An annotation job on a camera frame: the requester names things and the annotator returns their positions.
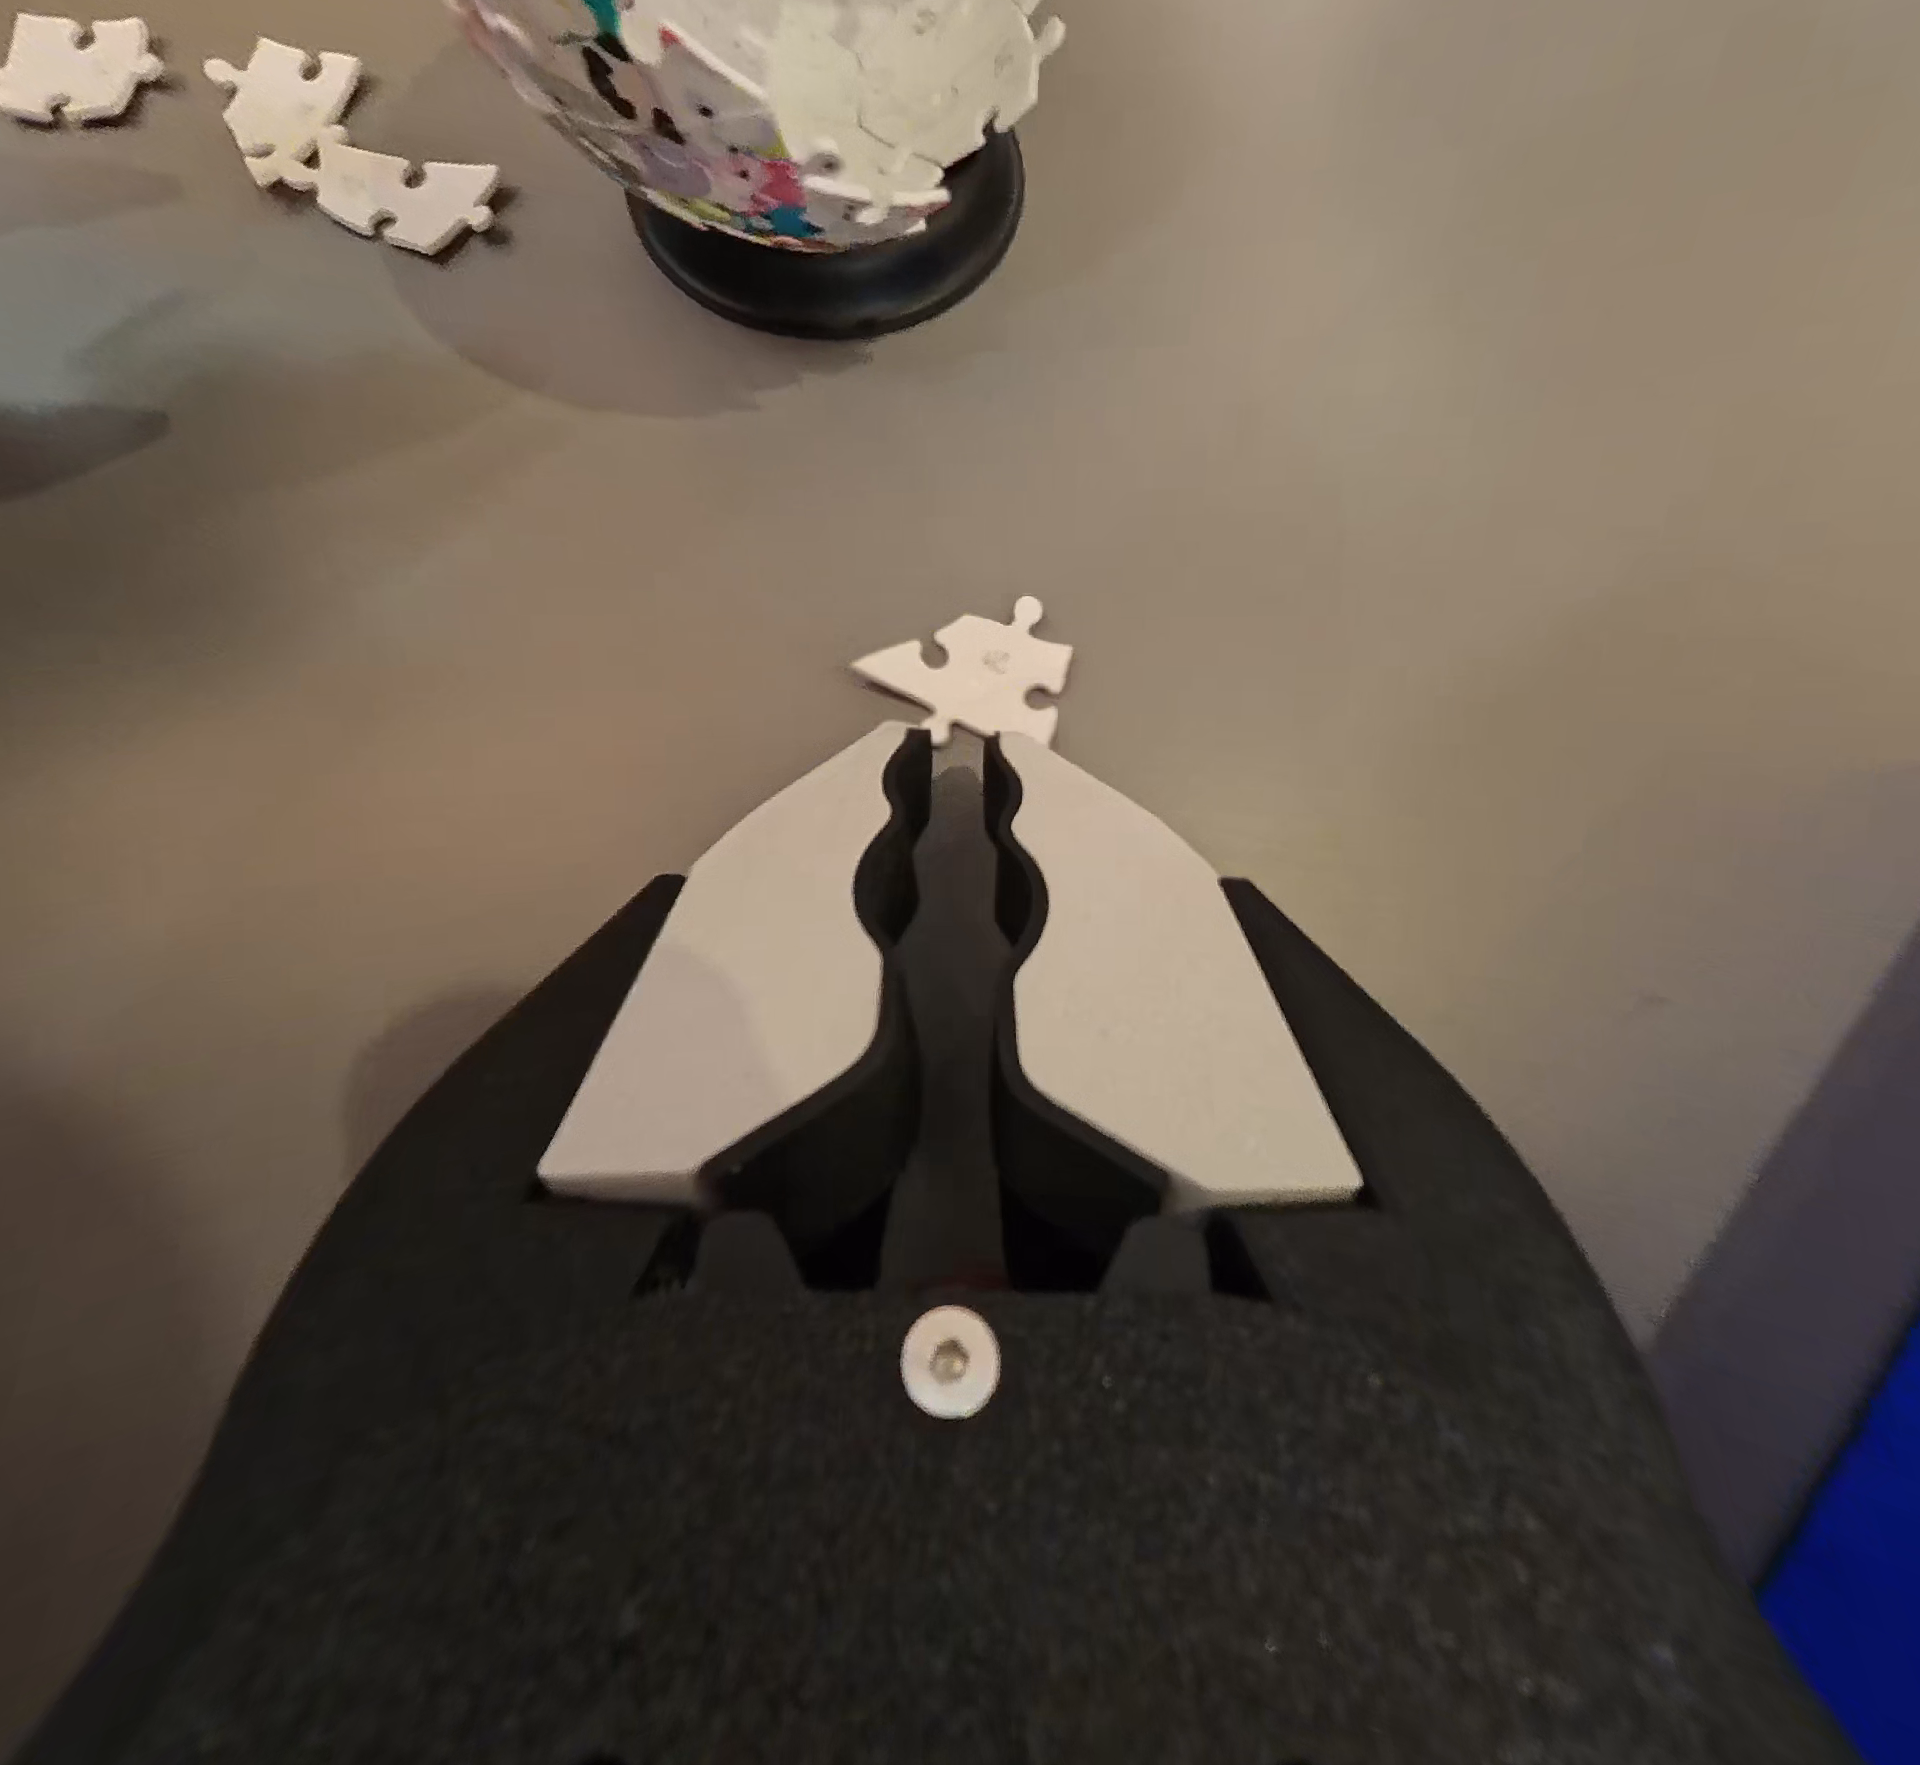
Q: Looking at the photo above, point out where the blue plastic bin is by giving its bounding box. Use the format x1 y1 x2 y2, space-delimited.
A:
1758 1330 1920 1765

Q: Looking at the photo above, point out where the round black ball stand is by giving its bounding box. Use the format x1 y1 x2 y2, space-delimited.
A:
626 127 1025 339

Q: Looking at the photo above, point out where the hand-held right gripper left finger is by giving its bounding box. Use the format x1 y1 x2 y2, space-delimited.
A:
534 726 919 1294

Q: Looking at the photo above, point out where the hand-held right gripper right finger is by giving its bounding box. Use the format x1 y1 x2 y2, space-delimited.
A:
983 731 1367 1294

